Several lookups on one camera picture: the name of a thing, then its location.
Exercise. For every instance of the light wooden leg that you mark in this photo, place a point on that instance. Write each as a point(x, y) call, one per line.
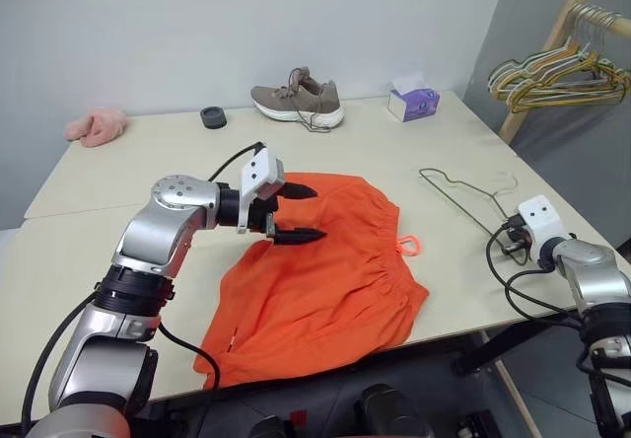
point(515, 398)

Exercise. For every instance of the purple tissue box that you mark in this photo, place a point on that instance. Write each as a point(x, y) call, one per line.
point(414, 105)

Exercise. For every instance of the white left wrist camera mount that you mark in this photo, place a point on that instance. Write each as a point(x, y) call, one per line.
point(259, 167)

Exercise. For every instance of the pink fluffy slipper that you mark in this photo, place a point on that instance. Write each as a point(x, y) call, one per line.
point(96, 127)

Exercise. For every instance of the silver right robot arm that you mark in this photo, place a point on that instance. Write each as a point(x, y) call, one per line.
point(591, 270)

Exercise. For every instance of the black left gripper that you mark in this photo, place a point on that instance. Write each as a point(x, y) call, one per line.
point(260, 216)

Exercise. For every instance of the small dark rounded shape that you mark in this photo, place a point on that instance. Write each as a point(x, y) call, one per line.
point(271, 428)

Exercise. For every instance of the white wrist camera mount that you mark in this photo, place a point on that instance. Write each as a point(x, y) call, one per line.
point(259, 167)
point(539, 216)

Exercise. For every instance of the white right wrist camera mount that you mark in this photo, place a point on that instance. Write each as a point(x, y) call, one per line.
point(539, 216)

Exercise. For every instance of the wooden clothes rack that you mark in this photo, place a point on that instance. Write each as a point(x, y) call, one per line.
point(512, 124)

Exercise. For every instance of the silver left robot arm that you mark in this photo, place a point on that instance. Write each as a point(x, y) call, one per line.
point(162, 221)

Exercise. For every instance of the large dark rounded shape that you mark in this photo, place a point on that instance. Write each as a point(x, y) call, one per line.
point(389, 411)

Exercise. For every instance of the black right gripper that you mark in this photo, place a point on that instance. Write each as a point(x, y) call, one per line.
point(518, 237)

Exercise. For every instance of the black table frame bar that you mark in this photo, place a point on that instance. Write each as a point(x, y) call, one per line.
point(493, 349)

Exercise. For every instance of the brown sneaker white sole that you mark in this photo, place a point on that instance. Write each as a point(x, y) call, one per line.
point(301, 97)

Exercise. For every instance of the orange shorts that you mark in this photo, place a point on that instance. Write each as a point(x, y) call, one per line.
point(320, 285)

